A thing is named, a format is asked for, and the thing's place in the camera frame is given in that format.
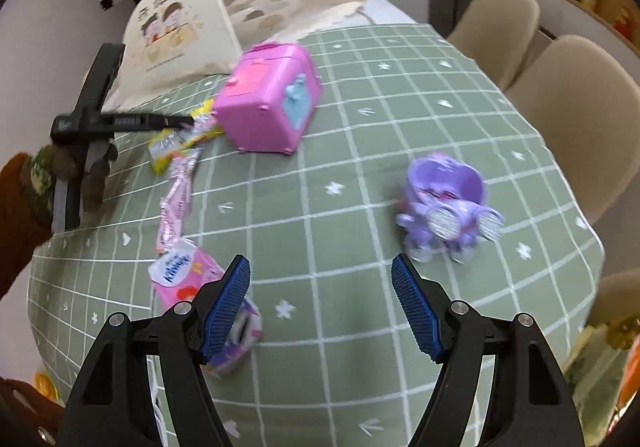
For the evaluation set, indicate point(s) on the black wall socket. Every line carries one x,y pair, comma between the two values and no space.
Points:
105,2

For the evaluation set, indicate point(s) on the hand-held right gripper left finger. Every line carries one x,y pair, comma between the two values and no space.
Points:
227,312

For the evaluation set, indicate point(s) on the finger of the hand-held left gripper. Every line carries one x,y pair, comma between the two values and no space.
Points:
160,121
100,77

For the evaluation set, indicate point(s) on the pink tissue packet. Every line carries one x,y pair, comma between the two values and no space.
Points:
180,272

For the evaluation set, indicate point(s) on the dark red clothing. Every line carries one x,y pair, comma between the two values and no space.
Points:
25,417

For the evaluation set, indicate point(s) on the pink toy box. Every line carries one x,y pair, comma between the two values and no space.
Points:
265,102

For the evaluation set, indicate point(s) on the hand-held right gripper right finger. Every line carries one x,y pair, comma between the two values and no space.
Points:
415,312

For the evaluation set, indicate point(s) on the beige chair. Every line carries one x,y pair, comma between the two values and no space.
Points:
580,107
495,22
620,299

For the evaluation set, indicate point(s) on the long pink wrapper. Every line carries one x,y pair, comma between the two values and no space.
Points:
175,207

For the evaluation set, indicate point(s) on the yellow bag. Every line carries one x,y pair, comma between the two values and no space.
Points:
46,384

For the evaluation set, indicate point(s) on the green checked tablecloth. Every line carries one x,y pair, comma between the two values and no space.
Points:
360,237

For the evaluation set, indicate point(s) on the person's left hand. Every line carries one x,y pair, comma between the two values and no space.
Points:
95,182

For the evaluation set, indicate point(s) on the small pink yellow wrapper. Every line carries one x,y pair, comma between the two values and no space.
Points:
202,129

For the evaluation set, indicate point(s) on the yellow snack packet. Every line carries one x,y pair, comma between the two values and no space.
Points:
167,149

